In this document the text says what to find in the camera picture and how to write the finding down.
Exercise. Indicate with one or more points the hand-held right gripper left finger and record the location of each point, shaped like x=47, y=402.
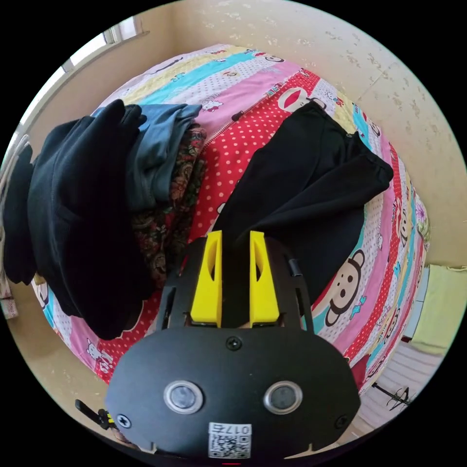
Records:
x=208, y=292

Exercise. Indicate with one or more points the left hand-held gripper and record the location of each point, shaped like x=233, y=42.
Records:
x=95, y=414

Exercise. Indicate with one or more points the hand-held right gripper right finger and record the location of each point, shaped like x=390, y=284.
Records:
x=263, y=295

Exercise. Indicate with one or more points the black pants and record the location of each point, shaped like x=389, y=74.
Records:
x=310, y=171

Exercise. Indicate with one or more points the pile of clothes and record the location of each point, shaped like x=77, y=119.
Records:
x=84, y=204

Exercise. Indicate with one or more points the bed with colourful cartoon sheet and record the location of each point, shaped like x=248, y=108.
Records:
x=240, y=120

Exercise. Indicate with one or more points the light green cloth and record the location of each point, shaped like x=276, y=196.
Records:
x=439, y=310

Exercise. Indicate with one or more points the window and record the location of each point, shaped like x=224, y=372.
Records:
x=91, y=47

